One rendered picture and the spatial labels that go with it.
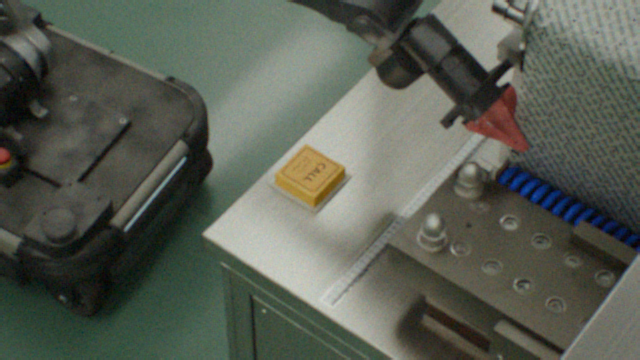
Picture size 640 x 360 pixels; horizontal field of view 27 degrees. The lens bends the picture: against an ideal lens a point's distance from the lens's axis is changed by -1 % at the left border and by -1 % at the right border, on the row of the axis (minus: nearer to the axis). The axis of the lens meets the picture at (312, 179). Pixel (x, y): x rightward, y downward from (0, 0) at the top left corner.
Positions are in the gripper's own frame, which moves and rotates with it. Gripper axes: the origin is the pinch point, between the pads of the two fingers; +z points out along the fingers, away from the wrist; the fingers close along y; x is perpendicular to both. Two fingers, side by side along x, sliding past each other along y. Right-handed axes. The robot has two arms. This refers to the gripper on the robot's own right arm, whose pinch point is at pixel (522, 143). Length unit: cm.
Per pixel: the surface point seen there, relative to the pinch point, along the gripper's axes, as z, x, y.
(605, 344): -1, 67, 57
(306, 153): -16.8, -26.4, 8.0
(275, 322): -3.1, -33.4, 25.7
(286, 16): -39, -146, -85
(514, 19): -12.0, 5.4, -7.9
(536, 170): 3.7, -1.3, 0.3
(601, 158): 6.5, 9.6, 0.3
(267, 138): -21, -135, -51
